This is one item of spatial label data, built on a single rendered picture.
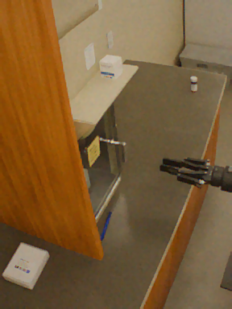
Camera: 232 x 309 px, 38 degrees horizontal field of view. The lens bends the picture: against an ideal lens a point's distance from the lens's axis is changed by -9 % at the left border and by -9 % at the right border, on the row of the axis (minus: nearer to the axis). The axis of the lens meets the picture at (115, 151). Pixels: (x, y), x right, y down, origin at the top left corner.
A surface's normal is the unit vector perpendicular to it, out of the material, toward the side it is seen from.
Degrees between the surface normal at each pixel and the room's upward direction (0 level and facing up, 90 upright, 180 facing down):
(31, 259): 0
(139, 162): 0
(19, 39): 90
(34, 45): 90
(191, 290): 0
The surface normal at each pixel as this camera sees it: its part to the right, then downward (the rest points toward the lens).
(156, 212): -0.10, -0.74
